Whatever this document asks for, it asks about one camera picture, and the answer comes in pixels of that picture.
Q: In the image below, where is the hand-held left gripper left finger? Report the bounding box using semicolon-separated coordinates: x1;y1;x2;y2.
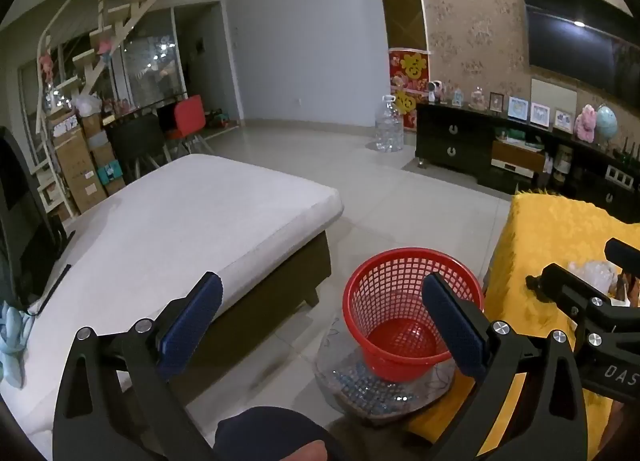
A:
52;271;224;461

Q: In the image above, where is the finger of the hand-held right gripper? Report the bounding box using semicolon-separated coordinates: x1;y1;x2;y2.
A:
605;238;640;272
526;263;608;322

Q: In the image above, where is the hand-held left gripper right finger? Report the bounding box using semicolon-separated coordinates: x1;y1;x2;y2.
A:
421;272;588;461

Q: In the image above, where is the white plastic bag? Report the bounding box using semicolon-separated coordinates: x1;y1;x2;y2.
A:
72;95;101;117
567;258;618;297

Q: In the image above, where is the red mesh plastic basket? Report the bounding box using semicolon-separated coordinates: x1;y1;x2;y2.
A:
342;247;485;383

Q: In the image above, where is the yellow tablecloth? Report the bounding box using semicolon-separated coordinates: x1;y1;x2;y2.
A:
407;191;640;461

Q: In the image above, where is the black router with antennas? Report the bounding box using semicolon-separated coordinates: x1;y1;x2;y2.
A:
612;141;640;164

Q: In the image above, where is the white cushioned sofa bed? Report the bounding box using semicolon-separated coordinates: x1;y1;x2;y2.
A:
0;154;346;461

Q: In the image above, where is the clear glass bowl with pebbles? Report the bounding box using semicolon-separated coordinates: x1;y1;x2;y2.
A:
314;326;456;424

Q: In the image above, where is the light blue globe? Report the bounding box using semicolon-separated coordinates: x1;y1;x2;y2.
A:
595;104;619;144

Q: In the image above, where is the pink plush toy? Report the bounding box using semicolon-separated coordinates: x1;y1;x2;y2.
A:
575;104;598;142

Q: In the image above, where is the brown and white drawer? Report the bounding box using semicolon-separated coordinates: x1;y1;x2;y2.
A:
490;140;546;174

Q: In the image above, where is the white board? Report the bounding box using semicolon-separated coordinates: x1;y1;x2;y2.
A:
531;77;578;114

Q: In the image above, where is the light blue cloth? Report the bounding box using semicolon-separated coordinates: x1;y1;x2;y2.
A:
0;301;33;387

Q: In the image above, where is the black television cabinet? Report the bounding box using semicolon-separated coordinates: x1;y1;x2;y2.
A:
415;102;640;222

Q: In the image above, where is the stack of cardboard boxes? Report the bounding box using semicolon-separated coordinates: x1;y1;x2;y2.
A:
47;111;126;214

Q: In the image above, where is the black chair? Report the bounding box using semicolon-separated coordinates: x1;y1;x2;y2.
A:
107;114;171;177

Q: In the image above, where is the clear large water jug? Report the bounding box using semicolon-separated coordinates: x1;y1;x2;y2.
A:
372;94;405;153

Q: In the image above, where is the red chair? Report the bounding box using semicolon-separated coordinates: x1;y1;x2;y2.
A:
167;94;213;157

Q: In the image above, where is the white staircase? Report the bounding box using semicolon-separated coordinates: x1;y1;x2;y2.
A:
37;0;171;192

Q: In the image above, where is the black wall television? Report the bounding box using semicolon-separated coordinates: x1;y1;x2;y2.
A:
516;0;640;109

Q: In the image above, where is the red festive wall poster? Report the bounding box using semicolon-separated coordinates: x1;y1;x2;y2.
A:
389;48;431;132

